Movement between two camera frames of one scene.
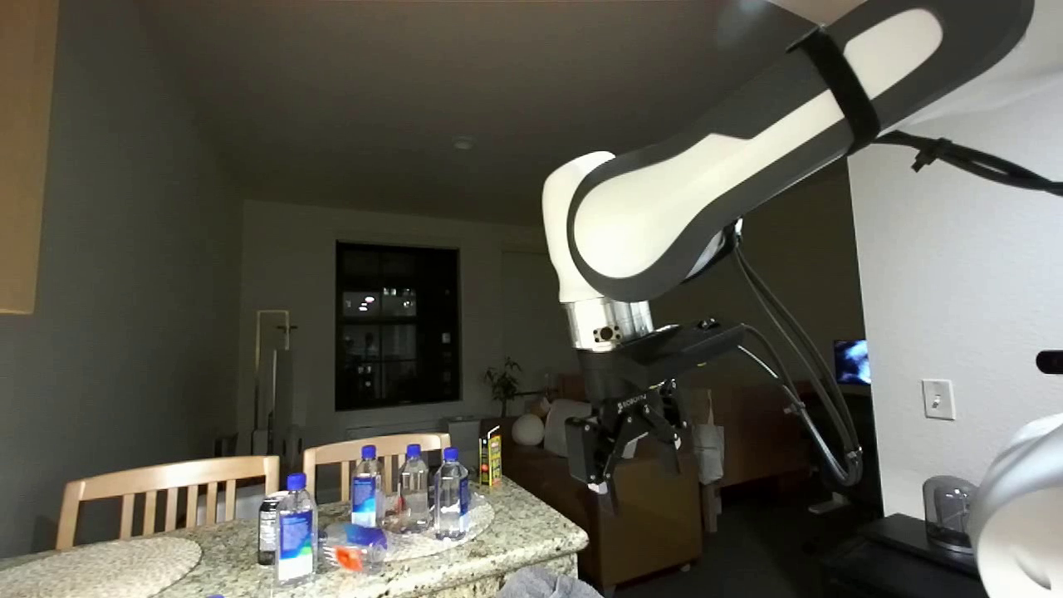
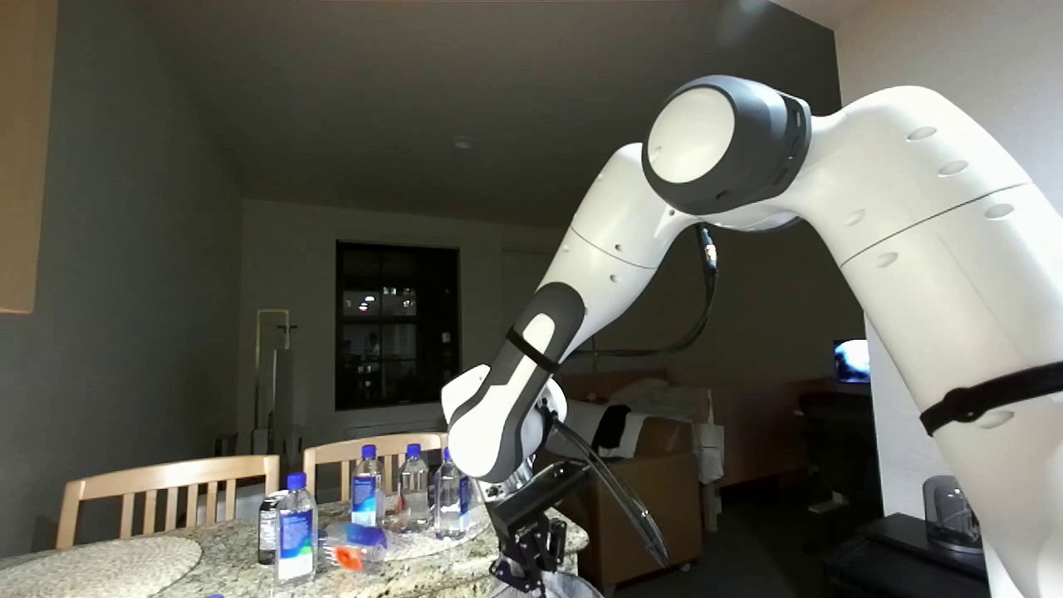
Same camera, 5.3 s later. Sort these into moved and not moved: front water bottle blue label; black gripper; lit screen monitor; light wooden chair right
Moved: black gripper
Not moved: lit screen monitor; light wooden chair right; front water bottle blue label
